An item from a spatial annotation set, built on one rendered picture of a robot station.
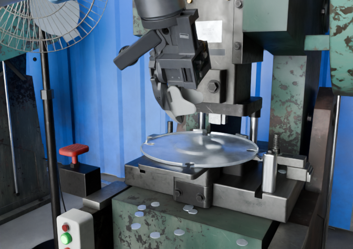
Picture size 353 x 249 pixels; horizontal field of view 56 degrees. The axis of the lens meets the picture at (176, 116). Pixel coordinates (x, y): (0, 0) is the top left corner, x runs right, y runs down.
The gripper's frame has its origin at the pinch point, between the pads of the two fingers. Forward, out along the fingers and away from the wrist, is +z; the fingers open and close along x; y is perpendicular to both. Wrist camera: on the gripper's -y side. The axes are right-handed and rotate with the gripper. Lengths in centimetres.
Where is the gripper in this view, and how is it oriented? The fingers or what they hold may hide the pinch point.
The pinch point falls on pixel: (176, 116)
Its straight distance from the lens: 62.7
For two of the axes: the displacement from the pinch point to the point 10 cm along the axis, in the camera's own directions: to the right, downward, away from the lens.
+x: 4.1, -5.8, 7.0
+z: 2.0, 8.1, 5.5
